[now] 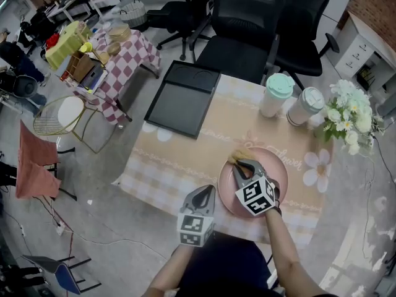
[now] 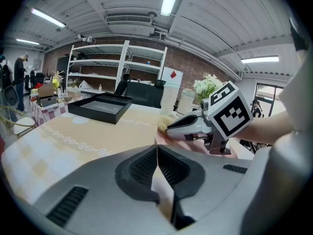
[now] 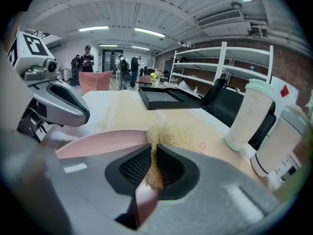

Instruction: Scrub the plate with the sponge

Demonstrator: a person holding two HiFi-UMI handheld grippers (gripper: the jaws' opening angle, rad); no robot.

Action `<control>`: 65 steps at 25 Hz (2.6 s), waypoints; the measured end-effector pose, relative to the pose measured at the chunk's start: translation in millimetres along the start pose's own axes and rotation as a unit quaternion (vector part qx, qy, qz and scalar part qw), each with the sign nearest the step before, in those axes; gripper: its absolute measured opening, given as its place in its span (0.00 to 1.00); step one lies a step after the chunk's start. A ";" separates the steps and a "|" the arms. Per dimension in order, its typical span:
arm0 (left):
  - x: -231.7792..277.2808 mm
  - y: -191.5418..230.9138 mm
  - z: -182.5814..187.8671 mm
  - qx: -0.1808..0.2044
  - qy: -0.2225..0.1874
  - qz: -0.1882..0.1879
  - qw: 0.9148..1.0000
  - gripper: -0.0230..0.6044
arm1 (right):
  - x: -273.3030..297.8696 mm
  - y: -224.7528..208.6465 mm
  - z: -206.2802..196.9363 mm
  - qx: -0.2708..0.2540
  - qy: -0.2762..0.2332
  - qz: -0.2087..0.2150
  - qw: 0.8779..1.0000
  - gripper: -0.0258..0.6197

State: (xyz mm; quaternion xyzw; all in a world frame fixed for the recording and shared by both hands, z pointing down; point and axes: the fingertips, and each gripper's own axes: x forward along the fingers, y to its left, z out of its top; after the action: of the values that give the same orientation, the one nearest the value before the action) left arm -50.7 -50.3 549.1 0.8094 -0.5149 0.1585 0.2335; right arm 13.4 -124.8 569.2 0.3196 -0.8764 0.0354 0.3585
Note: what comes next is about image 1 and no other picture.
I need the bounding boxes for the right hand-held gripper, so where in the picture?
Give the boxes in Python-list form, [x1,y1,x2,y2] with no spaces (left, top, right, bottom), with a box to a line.
[232,158,277,218]

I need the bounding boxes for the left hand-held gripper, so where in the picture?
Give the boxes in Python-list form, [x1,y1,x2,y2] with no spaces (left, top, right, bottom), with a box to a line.
[176,184,217,248]

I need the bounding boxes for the yellow sponge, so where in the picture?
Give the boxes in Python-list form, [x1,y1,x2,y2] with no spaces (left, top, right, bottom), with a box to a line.
[227,148,253,164]

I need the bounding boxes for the pink big plate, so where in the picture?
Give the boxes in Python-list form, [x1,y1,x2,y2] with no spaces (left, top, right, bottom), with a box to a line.
[218,146,289,219]

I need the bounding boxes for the person's right forearm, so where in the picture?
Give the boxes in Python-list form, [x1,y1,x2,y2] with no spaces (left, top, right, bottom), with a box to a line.
[264,209,322,297]

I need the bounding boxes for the person's left forearm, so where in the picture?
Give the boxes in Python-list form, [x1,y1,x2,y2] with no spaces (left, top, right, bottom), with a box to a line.
[140,244,194,297]

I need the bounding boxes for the person's right hand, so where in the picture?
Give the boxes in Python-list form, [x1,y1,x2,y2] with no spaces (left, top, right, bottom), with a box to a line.
[272,180,283,215]

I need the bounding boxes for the person's navy shorts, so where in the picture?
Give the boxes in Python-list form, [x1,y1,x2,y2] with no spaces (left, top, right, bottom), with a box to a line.
[178,231,272,293]

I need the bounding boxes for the cup with mint lid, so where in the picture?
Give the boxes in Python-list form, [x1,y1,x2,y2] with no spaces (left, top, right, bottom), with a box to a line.
[259,72,294,119]

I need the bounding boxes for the cup with grey lid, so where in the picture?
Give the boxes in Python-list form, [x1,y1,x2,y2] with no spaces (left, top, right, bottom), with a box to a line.
[286,87,325,126]

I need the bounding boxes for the black tray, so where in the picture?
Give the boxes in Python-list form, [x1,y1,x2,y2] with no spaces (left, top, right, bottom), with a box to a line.
[144,59,222,140]

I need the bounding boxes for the white flower bouquet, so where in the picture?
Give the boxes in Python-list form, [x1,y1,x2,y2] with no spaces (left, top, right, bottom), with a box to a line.
[314,79,386,156]

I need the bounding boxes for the black folding chair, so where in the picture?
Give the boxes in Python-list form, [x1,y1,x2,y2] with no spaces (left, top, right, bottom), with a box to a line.
[46,147,78,202]

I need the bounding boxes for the black mesh office chair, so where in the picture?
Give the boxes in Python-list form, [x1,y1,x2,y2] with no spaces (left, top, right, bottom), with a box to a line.
[190,0,285,86]

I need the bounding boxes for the black router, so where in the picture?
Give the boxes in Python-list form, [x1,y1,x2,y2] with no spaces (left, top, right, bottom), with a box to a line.
[355,66,377,91]

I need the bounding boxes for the blue chair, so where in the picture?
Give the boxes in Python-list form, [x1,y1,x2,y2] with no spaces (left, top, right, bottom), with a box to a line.
[21,254,101,296]

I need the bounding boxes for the pink checked tablecloth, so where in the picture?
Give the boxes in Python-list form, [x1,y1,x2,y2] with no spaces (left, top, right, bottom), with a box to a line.
[72,29,161,125]

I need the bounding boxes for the white desk with drawers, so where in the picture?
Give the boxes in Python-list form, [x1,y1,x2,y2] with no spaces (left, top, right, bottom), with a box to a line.
[334,11,396,83]

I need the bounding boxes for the pink cloth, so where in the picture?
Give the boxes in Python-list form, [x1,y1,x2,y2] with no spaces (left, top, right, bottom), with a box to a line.
[15,119,62,200]

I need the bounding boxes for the woven bowl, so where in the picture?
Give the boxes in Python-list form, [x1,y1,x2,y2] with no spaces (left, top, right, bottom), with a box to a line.
[106,41,122,56]

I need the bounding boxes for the cardboard box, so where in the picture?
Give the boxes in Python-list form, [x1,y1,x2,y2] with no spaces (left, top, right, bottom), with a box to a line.
[66,50,103,83]

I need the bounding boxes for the grey woven basket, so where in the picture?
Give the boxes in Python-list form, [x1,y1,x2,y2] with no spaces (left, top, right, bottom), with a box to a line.
[119,0,148,29]

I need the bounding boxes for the yellow-green tablecloth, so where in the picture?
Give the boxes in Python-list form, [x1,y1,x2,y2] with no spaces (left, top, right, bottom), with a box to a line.
[45,20,90,71]

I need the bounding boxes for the white floor cable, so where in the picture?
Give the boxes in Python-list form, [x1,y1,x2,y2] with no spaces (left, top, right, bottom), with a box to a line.
[61,224,174,259]

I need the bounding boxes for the red cable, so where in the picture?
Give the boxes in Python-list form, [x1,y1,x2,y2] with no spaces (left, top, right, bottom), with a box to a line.
[30,196,75,278]

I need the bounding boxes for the black cable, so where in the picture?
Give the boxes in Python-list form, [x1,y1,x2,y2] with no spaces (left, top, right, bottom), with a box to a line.
[371,134,396,182]

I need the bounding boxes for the gold wire chair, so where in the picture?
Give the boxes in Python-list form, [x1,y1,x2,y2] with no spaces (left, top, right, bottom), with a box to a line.
[33,95,120,154]

